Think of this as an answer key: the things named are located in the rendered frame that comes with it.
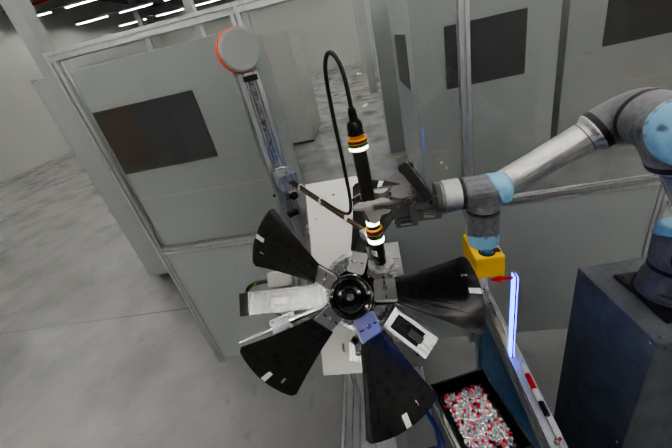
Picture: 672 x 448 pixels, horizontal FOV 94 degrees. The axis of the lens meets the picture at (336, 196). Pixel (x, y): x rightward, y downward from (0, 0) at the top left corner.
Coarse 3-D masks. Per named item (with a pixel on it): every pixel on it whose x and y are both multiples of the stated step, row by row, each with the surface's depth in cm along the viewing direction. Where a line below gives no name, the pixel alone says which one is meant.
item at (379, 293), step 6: (378, 282) 93; (390, 282) 93; (378, 288) 91; (390, 288) 90; (378, 294) 89; (384, 294) 89; (390, 294) 88; (396, 294) 88; (378, 300) 87; (384, 300) 86; (390, 300) 86; (396, 300) 86
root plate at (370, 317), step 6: (372, 312) 92; (360, 318) 89; (366, 318) 90; (372, 318) 92; (354, 324) 87; (360, 324) 88; (366, 324) 89; (372, 324) 91; (378, 324) 92; (360, 330) 87; (366, 330) 88; (372, 330) 90; (378, 330) 91; (360, 336) 86; (366, 336) 87; (372, 336) 89
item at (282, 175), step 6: (276, 168) 135; (282, 168) 135; (288, 168) 134; (276, 174) 131; (282, 174) 129; (288, 174) 128; (294, 174) 129; (276, 180) 133; (282, 180) 127; (288, 180) 128; (294, 180) 130; (282, 186) 129; (288, 186) 129
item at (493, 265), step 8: (464, 240) 121; (464, 248) 124; (472, 248) 115; (472, 256) 113; (480, 256) 110; (488, 256) 109; (496, 256) 109; (504, 256) 108; (472, 264) 115; (480, 264) 110; (488, 264) 110; (496, 264) 110; (504, 264) 110; (480, 272) 112; (488, 272) 112; (496, 272) 111; (504, 272) 111
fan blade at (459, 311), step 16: (416, 272) 94; (432, 272) 93; (448, 272) 92; (400, 288) 89; (416, 288) 88; (432, 288) 88; (448, 288) 87; (464, 288) 87; (400, 304) 85; (416, 304) 85; (432, 304) 84; (448, 304) 84; (464, 304) 84; (480, 304) 84; (448, 320) 81; (464, 320) 81; (480, 320) 81
